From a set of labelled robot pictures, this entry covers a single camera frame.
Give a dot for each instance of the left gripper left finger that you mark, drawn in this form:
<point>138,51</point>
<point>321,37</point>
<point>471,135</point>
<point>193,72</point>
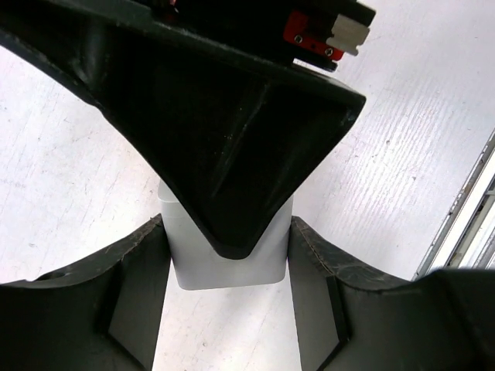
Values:
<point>102,312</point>

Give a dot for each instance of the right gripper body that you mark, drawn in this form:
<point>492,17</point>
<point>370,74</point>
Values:
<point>320,33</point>

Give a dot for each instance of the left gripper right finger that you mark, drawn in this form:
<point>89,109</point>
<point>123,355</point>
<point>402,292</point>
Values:
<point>352,316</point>

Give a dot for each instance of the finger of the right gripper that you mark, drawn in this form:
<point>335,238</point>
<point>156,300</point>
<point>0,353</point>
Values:
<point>231,135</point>

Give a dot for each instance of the white charger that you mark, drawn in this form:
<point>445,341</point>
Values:
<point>199,266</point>

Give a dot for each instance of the aluminium front rail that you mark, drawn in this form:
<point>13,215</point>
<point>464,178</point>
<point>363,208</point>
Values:
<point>466,236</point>

